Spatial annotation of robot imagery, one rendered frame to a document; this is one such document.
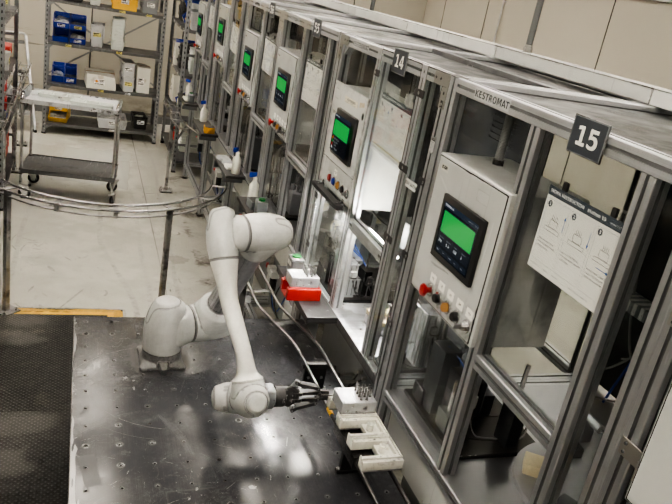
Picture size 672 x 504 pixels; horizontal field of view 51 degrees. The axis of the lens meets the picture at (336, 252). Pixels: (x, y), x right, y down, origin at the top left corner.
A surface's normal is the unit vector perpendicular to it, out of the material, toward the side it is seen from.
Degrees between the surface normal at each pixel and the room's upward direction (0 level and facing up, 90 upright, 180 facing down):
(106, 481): 0
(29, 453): 0
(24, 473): 0
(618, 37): 90
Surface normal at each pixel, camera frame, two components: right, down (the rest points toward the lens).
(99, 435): 0.18, -0.92
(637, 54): -0.94, -0.04
